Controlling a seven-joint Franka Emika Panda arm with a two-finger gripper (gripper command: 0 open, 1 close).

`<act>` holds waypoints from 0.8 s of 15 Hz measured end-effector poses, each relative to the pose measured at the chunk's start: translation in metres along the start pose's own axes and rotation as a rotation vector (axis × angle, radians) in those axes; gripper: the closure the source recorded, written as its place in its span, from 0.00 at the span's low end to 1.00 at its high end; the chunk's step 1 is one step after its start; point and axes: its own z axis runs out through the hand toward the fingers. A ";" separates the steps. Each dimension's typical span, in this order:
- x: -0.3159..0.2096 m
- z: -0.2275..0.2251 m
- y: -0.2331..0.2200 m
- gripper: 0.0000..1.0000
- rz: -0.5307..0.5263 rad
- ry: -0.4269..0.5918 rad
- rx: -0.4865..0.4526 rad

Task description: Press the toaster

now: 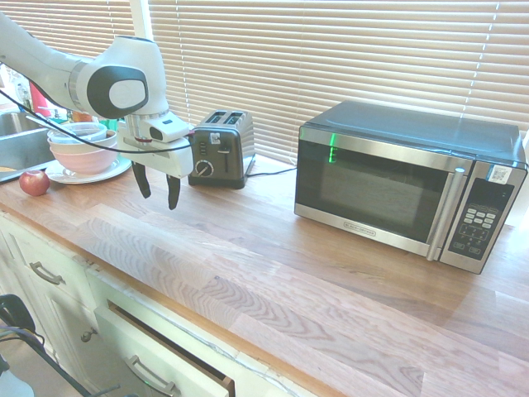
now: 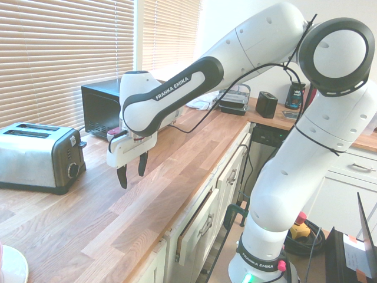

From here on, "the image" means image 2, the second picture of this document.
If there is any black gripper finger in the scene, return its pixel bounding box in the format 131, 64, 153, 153
138, 150, 149, 177
116, 164, 128, 189

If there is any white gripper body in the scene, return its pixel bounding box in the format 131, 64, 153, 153
106, 131, 157, 169

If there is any stainless steel two-slot toaster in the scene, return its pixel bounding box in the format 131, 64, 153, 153
0, 121, 87, 196

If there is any black microwave oven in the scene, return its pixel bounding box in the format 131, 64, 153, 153
81, 78, 121, 140

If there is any white crumpled cloth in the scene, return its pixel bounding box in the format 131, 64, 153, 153
186, 91, 223, 111

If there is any green clamp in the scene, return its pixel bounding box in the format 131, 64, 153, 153
223, 190, 251, 230

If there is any black plastic food container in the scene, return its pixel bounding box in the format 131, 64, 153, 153
218, 84, 252, 116

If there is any narrow wooden window blind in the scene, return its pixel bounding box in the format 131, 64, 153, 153
141, 0, 203, 81

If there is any stainless steel dishwasher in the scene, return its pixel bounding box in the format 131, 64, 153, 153
240, 123, 291, 204

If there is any small black box appliance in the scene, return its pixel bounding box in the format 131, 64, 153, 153
255, 91, 279, 119

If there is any white plate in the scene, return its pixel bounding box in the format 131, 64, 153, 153
0, 243, 29, 283

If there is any dark protein powder tub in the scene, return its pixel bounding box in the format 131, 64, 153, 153
284, 81, 306, 110

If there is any yellow emergency stop button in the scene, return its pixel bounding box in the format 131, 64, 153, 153
289, 211, 311, 239

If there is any black box with paper label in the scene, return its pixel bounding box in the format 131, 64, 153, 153
324, 226, 368, 283

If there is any open black laptop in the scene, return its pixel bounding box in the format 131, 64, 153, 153
356, 192, 377, 279

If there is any white cabinet door with handle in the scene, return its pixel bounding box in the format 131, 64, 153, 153
175, 188, 220, 264

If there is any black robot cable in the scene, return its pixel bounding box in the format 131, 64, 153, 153
168, 13, 319, 134

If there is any coiled black cable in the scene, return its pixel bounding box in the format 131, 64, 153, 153
283, 218, 328, 255

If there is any white drawer with metal handle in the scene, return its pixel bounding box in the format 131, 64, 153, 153
331, 149, 377, 186

